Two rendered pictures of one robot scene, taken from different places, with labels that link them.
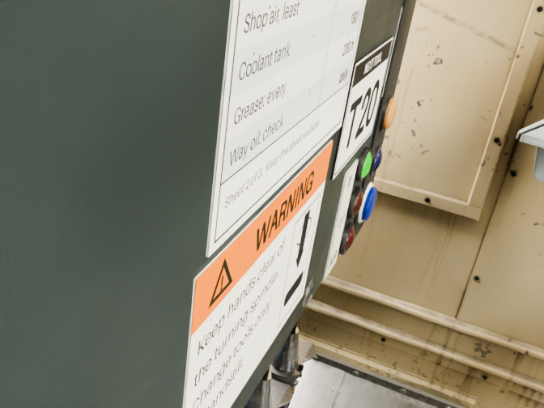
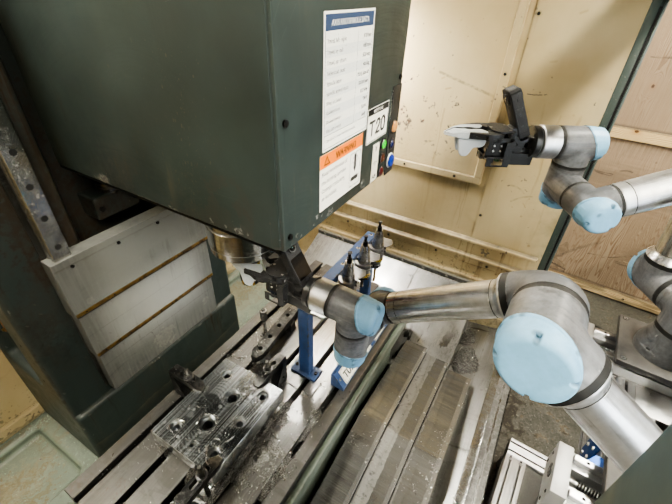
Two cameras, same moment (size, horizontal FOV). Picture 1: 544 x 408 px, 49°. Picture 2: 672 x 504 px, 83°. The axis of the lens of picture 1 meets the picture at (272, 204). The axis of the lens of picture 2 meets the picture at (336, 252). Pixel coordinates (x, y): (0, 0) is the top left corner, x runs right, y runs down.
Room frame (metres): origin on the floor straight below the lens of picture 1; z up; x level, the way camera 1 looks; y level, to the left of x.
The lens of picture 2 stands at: (-0.42, -0.12, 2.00)
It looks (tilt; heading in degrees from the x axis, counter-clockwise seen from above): 35 degrees down; 11
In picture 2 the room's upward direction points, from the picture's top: 2 degrees clockwise
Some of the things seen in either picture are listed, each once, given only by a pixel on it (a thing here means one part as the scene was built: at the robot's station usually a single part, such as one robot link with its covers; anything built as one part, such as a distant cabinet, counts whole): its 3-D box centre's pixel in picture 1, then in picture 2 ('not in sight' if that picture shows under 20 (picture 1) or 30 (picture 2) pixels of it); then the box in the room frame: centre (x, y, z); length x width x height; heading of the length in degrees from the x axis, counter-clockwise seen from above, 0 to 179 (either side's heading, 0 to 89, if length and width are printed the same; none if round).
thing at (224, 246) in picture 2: not in sight; (243, 221); (0.24, 0.21, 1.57); 0.16 x 0.16 x 0.12
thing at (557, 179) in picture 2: not in sight; (564, 186); (0.52, -0.50, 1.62); 0.11 x 0.08 x 0.11; 12
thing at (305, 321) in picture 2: not in sight; (305, 341); (0.38, 0.12, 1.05); 0.10 x 0.05 x 0.30; 72
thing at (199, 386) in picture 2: not in sight; (189, 383); (0.19, 0.44, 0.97); 0.13 x 0.03 x 0.15; 72
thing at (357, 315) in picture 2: not in sight; (355, 311); (0.15, -0.06, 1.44); 0.11 x 0.08 x 0.09; 72
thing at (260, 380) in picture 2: not in sight; (269, 374); (0.28, 0.21, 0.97); 0.13 x 0.03 x 0.15; 162
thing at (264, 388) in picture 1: (259, 392); (364, 252); (0.62, -0.02, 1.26); 0.04 x 0.04 x 0.07
